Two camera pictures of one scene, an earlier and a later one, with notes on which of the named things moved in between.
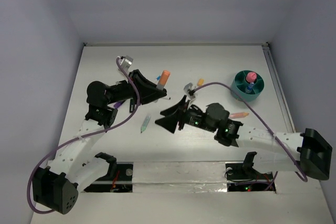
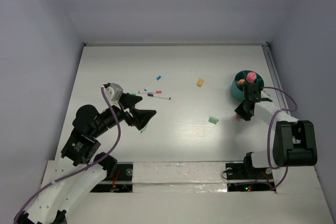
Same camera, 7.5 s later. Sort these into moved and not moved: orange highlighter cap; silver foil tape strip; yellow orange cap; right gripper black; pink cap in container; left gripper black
Moved: orange highlighter cap; left gripper black; right gripper black
Not moved: silver foil tape strip; yellow orange cap; pink cap in container
